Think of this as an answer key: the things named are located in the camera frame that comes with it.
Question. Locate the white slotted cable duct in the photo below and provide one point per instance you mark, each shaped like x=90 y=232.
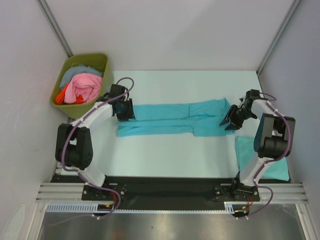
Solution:
x=104 y=208

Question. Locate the grey blue t shirt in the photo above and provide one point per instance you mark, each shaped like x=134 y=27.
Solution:
x=71 y=72

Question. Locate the aluminium extrusion rail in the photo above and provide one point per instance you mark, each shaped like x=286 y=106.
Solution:
x=60 y=193

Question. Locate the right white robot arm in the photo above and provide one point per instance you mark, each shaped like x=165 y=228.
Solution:
x=272 y=142

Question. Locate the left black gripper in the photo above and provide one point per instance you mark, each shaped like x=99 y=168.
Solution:
x=130 y=114

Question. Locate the cyan blue t shirt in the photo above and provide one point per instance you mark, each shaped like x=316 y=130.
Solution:
x=202 y=119

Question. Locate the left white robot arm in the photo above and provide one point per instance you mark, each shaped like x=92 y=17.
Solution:
x=74 y=147

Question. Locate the olive green plastic bin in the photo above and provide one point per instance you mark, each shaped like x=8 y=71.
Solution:
x=99 y=61

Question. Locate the pink t shirt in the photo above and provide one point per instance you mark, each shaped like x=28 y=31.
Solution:
x=83 y=88

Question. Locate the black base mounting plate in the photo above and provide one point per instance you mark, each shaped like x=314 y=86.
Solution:
x=172 y=191

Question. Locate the orange red t shirt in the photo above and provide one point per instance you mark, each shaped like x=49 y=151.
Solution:
x=61 y=97

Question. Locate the folded teal t shirt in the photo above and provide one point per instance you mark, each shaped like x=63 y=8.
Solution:
x=244 y=149

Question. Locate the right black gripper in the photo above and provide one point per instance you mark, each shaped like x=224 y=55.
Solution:
x=232 y=117

